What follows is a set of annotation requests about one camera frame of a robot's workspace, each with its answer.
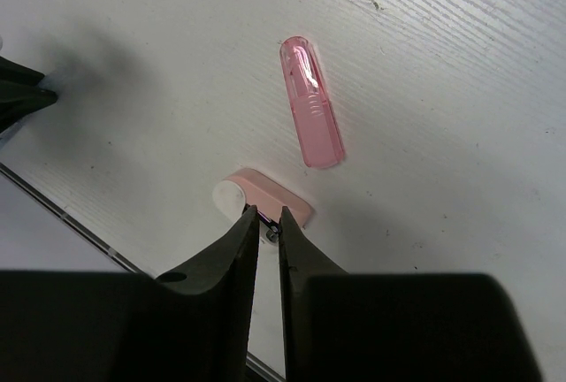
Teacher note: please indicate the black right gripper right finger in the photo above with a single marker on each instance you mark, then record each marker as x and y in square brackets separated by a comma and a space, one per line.
[394, 327]

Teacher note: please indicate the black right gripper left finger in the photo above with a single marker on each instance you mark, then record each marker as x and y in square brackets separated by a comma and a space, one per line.
[189, 324]

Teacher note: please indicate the pink translucent eraser case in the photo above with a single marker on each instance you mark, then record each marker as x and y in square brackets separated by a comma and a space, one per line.
[315, 123]

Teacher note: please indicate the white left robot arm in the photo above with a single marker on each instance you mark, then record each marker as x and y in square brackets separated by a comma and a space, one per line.
[22, 93]

